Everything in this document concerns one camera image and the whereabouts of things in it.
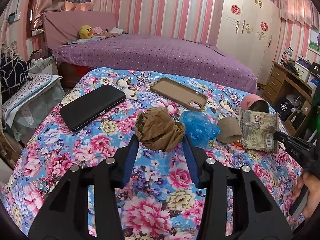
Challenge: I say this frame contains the black patterned bag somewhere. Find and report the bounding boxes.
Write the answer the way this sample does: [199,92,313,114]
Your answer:
[1,54,30,100]

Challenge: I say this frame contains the pink metal mug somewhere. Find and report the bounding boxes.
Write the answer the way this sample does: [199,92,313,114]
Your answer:
[240,94,269,113]

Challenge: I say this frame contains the orange cloth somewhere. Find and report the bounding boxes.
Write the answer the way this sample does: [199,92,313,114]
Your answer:
[234,142,243,148]

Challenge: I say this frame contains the black wallet case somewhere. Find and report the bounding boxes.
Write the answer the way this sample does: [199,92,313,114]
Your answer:
[60,85,126,132]

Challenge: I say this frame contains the pink window curtain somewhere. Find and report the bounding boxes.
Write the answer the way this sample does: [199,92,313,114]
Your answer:
[279,0,319,30]

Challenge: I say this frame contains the brown paper ball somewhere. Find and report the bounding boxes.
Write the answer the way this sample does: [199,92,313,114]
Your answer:
[135,107,185,152]

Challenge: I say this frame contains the right hand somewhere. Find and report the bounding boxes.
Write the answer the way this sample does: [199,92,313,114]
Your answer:
[292,172,320,220]

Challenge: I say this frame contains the blue plastic bag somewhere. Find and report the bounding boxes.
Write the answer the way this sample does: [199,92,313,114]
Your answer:
[179,111,220,148]

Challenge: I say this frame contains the yellow duck plush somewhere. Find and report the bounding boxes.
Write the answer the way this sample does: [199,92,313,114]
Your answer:
[79,25,93,39]

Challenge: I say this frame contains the small framed wall picture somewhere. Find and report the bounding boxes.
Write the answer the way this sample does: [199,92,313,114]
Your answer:
[308,28,320,55]

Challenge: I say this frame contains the printed snack wrapper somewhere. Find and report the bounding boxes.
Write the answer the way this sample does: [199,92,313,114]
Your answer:
[239,109,279,153]

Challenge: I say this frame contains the cardboard tube roll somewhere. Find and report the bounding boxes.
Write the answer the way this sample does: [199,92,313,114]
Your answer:
[216,117,242,144]

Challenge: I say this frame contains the pink headboard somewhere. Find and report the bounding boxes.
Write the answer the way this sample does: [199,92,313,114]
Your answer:
[42,11,117,49]

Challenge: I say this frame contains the purple dotted bed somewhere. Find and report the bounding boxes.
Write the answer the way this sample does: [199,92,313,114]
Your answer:
[53,34,257,94]

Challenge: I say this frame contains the white wardrobe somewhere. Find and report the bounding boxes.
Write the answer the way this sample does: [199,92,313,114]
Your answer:
[216,0,281,85]

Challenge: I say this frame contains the brown phone case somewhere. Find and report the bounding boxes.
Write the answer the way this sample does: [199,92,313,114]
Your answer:
[150,77,208,112]

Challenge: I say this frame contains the dotted storage box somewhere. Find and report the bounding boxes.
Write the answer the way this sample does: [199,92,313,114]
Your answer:
[1,74,65,144]

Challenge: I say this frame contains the wooden desk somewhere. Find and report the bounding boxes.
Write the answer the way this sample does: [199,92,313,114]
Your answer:
[263,62,312,138]

